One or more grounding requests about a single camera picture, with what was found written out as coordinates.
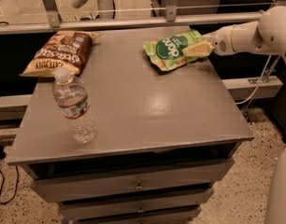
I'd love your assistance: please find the clear plastic water bottle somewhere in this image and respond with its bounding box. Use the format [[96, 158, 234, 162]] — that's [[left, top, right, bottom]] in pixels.
[[52, 67, 97, 144]]

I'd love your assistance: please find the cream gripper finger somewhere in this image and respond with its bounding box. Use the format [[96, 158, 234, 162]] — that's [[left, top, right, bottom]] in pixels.
[[182, 40, 214, 57]]

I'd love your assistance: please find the grey drawer cabinet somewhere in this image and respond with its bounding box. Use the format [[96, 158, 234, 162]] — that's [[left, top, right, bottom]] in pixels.
[[7, 27, 253, 224]]

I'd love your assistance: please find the brown chip bag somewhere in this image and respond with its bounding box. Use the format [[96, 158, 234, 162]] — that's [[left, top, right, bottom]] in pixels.
[[21, 31, 99, 77]]

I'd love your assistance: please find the green rice chip bag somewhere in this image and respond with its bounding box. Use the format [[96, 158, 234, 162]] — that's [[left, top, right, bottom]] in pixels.
[[143, 30, 205, 72]]

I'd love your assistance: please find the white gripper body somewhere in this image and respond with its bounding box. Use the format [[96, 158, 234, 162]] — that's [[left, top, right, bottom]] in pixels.
[[203, 25, 235, 56]]

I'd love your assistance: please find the white cable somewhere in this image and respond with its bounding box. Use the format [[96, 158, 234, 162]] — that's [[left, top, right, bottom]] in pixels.
[[235, 54, 281, 106]]

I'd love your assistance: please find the grey metal railing frame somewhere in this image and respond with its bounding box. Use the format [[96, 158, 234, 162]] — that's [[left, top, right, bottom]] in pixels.
[[0, 0, 262, 35]]

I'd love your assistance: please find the black floor cable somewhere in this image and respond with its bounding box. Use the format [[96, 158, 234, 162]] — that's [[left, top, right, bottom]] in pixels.
[[0, 145, 20, 205]]

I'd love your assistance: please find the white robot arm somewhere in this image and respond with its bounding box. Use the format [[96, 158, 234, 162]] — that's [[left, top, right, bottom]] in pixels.
[[182, 6, 286, 224]]

